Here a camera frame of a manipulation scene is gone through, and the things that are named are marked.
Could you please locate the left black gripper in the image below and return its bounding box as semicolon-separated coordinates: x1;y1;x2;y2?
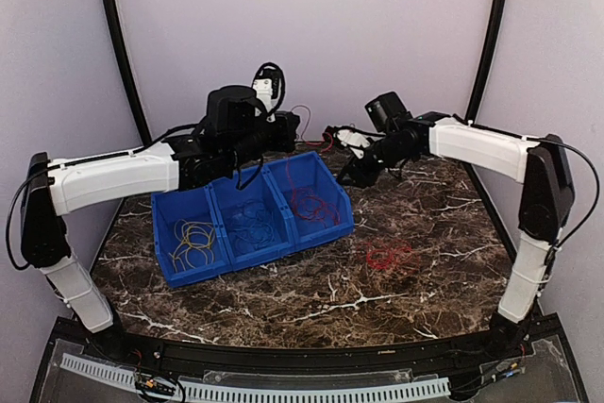
226;109;299;170

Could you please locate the black frame post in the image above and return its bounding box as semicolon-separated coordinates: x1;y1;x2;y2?
464;0;506;121
102;0;151;144

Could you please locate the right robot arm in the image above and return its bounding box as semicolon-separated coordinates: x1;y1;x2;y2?
348;117;603;347

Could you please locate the red cable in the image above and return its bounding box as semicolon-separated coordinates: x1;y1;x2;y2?
290;188;341;229
285;105;341;215
365;240;419;275

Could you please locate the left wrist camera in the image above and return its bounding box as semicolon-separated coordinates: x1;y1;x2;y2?
205;62;287;138

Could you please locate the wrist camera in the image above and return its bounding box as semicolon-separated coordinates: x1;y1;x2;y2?
205;62;287;138
364;92;412;133

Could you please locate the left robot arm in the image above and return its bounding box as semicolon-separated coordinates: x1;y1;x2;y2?
8;111;300;361

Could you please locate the left black frame post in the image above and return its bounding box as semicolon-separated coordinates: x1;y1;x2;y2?
102;0;151;144

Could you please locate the white slotted cable duct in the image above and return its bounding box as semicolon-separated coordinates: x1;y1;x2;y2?
59;353;450;402

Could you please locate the yellow cable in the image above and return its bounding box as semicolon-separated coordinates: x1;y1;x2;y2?
168;218;217;272

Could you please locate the right black frame post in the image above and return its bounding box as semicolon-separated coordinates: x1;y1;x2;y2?
464;0;506;121

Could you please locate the blue cable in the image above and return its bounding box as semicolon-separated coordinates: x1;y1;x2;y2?
229;204;265;253
240;202;279;253

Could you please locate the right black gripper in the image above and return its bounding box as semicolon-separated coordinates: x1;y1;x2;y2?
337;133;413;188

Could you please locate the blue three-compartment plastic bin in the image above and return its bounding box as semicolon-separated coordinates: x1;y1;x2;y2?
152;152;354;288

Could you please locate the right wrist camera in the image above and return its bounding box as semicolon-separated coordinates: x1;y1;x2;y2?
364;92;412;133

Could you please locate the black front rail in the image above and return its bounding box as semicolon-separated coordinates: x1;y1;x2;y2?
72;323;528;376

